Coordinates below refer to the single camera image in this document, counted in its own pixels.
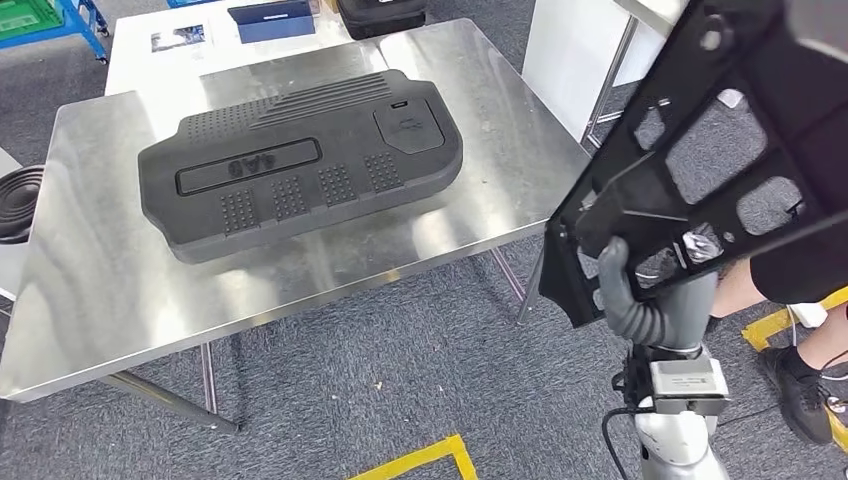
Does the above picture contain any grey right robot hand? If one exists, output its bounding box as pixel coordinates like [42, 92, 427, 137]
[597, 236, 721, 348]

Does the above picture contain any black plastic bracket panel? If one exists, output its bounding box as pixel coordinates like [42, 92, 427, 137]
[537, 0, 848, 329]

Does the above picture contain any stainless steel workbench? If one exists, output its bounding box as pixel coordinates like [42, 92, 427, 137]
[0, 17, 596, 436]

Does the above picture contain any yellow floor tape outline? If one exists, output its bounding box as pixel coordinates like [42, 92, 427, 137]
[740, 286, 848, 453]

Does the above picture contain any person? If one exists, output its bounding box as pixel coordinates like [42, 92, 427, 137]
[705, 218, 848, 446]

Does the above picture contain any white power adapter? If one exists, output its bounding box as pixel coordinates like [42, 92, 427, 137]
[788, 302, 831, 331]

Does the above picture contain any white table with steel legs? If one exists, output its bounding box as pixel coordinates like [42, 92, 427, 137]
[521, 0, 694, 151]

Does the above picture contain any black engine cover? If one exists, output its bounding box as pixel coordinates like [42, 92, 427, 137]
[137, 68, 465, 266]

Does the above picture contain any black carry case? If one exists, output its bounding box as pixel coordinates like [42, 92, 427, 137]
[336, 0, 429, 42]

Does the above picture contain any printed photo sheet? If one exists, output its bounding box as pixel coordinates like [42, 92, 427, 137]
[150, 24, 209, 55]

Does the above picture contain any blue cart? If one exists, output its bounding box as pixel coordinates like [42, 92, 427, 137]
[0, 0, 111, 66]

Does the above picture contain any green plastic crate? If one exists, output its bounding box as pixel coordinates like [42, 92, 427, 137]
[0, 0, 66, 39]

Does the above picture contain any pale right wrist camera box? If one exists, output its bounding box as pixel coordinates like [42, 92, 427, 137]
[647, 357, 730, 417]

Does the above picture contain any black camera bracket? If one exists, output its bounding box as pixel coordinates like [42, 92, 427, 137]
[612, 344, 657, 415]

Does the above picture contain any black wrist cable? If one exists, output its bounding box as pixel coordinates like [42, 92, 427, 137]
[601, 405, 641, 480]

